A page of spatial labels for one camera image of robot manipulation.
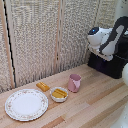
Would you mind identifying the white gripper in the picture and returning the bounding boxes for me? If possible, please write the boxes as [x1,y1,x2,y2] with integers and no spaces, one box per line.
[88,45,114,62]

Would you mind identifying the pink plastic cup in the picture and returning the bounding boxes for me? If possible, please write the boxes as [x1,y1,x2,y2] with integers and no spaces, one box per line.
[67,73,82,94]

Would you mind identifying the yellow food pieces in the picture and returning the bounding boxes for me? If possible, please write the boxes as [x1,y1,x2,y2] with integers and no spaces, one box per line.
[51,88,68,99]

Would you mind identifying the small white bowl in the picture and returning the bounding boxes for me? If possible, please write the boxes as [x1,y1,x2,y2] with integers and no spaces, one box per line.
[49,86,70,103]

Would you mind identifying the yellow rectangular food block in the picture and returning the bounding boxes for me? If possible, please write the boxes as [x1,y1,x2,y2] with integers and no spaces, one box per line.
[35,81,51,93]

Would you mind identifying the woven beige folding screen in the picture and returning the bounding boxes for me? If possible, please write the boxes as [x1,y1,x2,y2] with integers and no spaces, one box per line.
[0,0,118,94]

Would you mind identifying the white floral-rim plate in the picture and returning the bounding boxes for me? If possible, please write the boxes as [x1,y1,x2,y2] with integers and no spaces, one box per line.
[4,88,50,122]

